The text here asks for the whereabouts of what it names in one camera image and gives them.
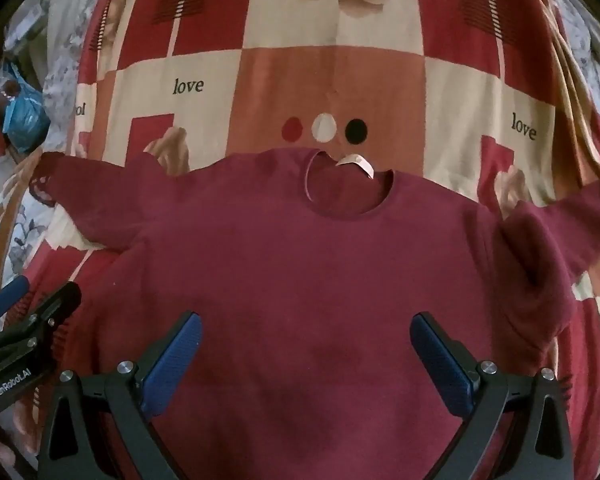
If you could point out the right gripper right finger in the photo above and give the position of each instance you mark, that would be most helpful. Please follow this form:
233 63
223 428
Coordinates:
538 443

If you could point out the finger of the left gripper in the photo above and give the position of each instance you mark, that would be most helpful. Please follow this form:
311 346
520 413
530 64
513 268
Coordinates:
13 292
55 299

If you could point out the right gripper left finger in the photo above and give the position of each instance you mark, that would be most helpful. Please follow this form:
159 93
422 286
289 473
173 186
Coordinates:
74 447

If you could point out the maroon knit sweater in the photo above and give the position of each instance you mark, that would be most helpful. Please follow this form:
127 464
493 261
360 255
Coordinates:
306 276

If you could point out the blue plastic bag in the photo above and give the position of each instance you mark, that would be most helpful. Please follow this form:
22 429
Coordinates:
25 123

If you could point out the grey floral bedsheet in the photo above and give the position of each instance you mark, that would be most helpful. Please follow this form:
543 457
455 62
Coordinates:
54 43

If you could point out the red cream patterned blanket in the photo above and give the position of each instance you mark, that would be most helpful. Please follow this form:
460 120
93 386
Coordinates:
481 97

